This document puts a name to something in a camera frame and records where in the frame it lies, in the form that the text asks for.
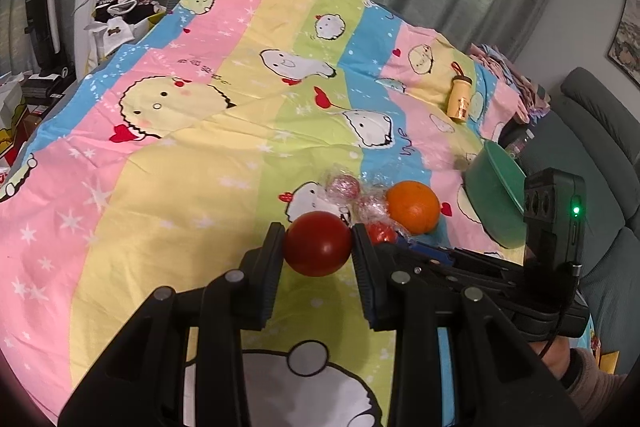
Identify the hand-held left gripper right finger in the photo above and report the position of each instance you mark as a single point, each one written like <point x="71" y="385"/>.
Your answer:
<point x="365" y="277"/>

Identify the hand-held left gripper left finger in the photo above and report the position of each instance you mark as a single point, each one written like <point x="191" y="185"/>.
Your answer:
<point x="267" y="277"/>

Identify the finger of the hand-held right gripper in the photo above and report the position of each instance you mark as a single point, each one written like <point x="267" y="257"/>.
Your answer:
<point x="475" y="281"/>
<point x="435" y="253"/>

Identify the red tomato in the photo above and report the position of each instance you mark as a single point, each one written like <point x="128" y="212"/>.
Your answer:
<point x="317" y="243"/>

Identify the green plastic bowl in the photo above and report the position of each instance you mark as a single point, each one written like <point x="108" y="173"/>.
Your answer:
<point x="495" y="197"/>

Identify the person's right forearm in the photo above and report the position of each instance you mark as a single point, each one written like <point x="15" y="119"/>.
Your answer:
<point x="595" y="387"/>

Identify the plastic wrapped red ball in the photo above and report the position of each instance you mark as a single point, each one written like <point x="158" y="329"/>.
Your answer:
<point x="371" y="207"/>
<point x="342" y="187"/>
<point x="381" y="233"/>

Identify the orange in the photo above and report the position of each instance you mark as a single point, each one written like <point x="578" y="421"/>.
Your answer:
<point x="413" y="206"/>

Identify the clear plastic bottle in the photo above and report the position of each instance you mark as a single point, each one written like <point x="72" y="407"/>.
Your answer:
<point x="520" y="143"/>

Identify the grey green sofa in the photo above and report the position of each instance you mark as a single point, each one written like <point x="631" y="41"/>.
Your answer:
<point x="595" y="122"/>

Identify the yellow cartoon bottle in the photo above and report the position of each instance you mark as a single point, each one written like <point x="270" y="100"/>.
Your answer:
<point x="460" y="99"/>

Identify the colourful cartoon printed blanket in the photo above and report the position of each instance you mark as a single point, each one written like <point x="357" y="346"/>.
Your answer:
<point x="200" y="117"/>

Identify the pile of cardboard boxes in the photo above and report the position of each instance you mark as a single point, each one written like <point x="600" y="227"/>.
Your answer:
<point x="25" y="107"/>

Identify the bags with clothes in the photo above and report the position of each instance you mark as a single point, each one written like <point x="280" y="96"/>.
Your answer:
<point x="117" y="14"/>

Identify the black tall appliance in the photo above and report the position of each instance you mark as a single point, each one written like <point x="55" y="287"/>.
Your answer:
<point x="42" y="22"/>

